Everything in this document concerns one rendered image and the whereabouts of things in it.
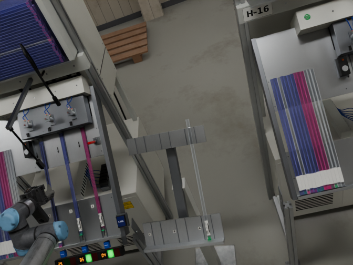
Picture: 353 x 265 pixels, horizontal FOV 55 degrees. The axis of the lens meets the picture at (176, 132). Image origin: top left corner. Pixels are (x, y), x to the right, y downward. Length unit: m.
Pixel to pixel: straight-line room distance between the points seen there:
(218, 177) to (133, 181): 0.85
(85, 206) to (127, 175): 0.40
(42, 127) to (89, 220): 0.48
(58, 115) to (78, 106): 0.11
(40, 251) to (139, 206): 0.79
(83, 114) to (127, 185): 0.53
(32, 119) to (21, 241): 0.57
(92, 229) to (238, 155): 1.40
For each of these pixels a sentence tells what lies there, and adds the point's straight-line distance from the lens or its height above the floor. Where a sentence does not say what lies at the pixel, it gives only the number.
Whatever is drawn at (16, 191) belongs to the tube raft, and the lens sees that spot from 1.84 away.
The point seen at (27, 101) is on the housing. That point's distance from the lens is 1.74.
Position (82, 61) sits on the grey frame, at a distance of 1.57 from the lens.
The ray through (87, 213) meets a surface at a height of 0.80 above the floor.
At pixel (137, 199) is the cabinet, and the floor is 0.56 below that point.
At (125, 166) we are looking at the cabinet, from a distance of 2.05.
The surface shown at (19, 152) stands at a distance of 1.84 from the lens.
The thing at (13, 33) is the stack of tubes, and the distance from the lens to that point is 1.55.
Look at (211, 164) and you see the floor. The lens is 2.69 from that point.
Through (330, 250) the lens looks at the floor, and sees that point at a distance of 2.25.
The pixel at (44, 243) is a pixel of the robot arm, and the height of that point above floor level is 1.05.
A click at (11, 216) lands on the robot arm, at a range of 1.44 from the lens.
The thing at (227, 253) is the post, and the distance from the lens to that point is 2.25.
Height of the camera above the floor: 2.00
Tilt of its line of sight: 41 degrees down
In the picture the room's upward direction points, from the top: 22 degrees counter-clockwise
